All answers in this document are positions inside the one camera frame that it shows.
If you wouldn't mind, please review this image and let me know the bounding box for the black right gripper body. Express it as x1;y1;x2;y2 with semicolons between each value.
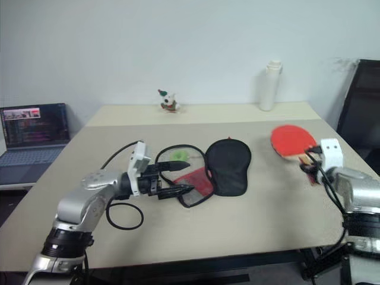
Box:
307;156;325;185

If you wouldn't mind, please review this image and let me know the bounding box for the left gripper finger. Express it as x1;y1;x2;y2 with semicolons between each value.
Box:
157;160;191;172
158;183;196;200

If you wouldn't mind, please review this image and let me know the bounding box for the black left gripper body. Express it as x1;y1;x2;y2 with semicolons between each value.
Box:
138;163;163;199

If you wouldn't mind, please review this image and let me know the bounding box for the red table tennis paddle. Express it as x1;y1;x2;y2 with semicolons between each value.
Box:
270;124;319;186

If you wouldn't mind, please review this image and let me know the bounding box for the black paddle case with mesh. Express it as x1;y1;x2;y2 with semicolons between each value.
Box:
154;137;252;209

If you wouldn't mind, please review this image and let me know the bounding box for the red cloth piece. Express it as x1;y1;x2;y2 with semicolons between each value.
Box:
173;166;215;197

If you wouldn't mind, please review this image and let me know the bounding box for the black chair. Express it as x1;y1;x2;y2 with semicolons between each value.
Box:
336;59;380;176

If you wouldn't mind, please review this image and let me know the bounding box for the white dog figurine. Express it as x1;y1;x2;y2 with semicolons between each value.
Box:
157;88;182;113

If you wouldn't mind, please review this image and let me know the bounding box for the white bottle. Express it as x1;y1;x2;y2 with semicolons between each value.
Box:
259;59;283;112

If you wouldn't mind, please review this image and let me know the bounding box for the grey laptop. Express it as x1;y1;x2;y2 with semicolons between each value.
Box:
0;103;72;185

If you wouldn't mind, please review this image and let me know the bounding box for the white side desk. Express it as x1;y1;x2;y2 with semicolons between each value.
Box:
0;175;42;191

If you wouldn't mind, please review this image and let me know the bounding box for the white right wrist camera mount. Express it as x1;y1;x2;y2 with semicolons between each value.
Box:
319;137;344;170

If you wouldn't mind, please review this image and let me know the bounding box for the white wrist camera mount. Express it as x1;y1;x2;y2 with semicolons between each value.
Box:
319;137;344;170
126;141;152;197

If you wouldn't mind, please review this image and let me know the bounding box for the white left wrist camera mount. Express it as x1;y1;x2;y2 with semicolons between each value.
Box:
126;141;152;197

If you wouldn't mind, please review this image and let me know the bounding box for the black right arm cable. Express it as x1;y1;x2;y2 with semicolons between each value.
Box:
316;166;349;247

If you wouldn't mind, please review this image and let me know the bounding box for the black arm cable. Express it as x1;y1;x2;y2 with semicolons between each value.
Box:
316;166;349;247
100;140;145;231

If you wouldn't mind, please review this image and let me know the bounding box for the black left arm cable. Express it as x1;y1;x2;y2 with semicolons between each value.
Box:
100;140;145;231

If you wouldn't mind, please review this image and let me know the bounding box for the black table frame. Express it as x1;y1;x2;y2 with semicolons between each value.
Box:
298;242;350;281

